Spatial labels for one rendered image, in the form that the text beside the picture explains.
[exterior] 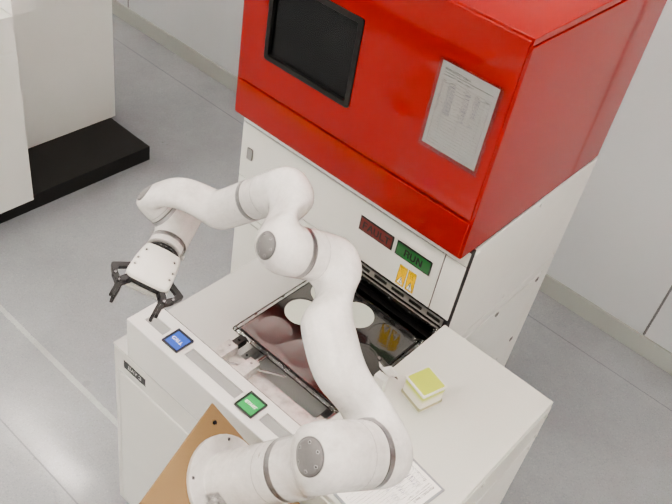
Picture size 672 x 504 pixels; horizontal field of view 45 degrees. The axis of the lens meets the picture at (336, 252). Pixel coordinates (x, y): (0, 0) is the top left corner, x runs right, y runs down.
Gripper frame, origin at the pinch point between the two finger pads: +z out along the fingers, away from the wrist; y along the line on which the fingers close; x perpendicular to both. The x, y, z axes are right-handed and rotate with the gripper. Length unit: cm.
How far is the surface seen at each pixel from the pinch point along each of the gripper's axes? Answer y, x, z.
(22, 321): 43, -152, -62
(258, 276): -25, -43, -53
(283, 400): -42.1, -23.9, -8.6
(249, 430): -35.5, -15.5, 6.7
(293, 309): -37, -28, -38
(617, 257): -165, -64, -164
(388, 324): -62, -21, -43
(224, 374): -25.6, -20.1, -5.9
